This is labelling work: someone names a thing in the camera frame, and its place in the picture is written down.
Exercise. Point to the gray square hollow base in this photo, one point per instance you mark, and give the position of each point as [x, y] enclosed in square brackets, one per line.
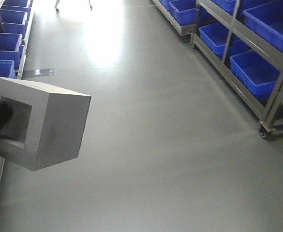
[47, 124]

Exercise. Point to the distant steel bin rack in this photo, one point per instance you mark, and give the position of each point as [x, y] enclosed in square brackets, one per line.
[243, 40]

